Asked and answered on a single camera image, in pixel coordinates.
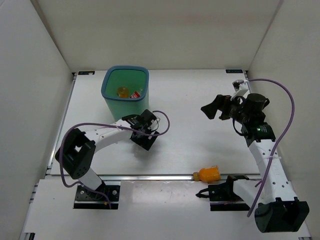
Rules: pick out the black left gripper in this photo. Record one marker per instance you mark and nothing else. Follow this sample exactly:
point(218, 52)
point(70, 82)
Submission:
point(145, 143)

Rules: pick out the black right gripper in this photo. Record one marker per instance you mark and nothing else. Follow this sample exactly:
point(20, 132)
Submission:
point(221, 103)

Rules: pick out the small orange bottle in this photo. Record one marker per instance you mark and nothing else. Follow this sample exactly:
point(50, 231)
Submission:
point(123, 92)

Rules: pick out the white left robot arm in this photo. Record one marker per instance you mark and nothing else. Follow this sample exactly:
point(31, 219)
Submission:
point(76, 153)

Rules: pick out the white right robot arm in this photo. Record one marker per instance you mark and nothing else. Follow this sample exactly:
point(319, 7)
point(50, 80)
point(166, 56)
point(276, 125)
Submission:
point(272, 201)

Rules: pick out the green plastic bin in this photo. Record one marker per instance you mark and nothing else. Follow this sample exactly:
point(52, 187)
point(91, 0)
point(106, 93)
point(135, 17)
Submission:
point(132, 77)

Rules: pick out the right blue corner label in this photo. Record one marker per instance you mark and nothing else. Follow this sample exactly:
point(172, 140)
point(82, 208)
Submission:
point(234, 71)

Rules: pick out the blue corner label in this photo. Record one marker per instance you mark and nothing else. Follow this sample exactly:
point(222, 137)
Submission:
point(86, 73)
point(234, 71)

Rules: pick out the clear bottle red label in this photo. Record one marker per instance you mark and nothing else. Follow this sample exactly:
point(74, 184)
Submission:
point(138, 94)

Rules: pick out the orange juice bottle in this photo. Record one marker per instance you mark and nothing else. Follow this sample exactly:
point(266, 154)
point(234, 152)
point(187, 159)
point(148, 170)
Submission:
point(207, 175)

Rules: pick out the left blue corner label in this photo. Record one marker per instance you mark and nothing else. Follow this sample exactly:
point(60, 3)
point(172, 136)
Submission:
point(86, 73)

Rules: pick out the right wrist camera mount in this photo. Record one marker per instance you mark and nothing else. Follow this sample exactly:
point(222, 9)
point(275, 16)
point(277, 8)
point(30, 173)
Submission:
point(240, 87)

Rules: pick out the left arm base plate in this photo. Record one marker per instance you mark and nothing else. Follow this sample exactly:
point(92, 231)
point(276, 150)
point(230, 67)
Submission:
point(85, 199)

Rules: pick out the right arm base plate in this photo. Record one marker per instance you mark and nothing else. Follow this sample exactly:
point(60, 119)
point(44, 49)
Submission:
point(222, 197)

